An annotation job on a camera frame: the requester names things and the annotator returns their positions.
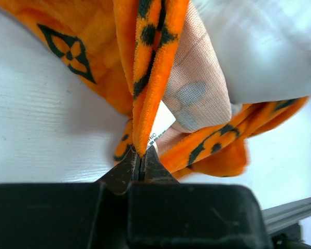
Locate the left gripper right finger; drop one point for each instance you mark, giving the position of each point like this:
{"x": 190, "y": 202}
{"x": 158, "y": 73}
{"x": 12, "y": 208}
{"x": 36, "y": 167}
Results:
{"x": 163, "y": 213}

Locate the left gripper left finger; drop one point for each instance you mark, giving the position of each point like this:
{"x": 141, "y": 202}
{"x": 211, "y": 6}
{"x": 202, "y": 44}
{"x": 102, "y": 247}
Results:
{"x": 68, "y": 215}

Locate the orange patterned pillowcase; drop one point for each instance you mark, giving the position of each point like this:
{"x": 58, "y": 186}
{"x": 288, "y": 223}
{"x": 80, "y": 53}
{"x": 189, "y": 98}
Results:
{"x": 139, "y": 54}

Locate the white pillow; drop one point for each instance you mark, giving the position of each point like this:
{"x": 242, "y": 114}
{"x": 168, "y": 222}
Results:
{"x": 263, "y": 47}

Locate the white care label tag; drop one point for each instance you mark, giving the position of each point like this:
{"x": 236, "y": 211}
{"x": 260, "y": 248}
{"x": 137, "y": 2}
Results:
{"x": 161, "y": 131}

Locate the aluminium front rail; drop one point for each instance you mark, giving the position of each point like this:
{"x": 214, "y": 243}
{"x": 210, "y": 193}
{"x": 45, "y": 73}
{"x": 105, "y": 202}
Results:
{"x": 282, "y": 216}

